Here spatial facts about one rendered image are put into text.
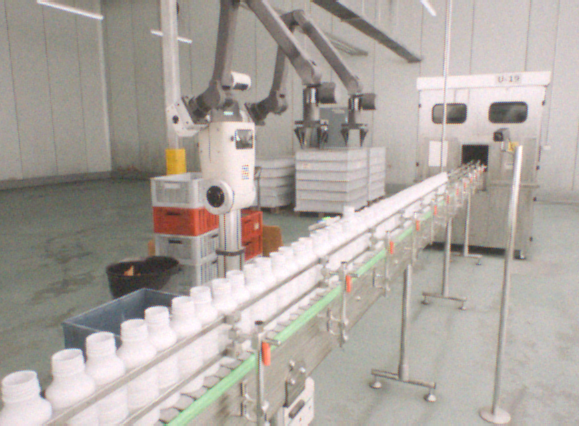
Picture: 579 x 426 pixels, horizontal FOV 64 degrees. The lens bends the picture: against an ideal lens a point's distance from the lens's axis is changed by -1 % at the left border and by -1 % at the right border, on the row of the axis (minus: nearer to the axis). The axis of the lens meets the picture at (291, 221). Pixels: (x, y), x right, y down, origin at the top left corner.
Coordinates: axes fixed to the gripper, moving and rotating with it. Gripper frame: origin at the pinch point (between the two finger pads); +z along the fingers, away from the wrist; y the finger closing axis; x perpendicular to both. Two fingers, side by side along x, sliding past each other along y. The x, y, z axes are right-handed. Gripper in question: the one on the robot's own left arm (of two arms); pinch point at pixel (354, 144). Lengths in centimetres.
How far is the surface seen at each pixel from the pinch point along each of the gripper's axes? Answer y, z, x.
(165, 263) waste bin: 145, 80, -37
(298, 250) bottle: -16, 24, 89
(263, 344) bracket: -26, 32, 126
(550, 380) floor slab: -90, 142, -100
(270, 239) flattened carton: 167, 105, -220
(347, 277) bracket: -26, 32, 81
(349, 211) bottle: -15, 20, 49
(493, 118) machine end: -32, -18, -389
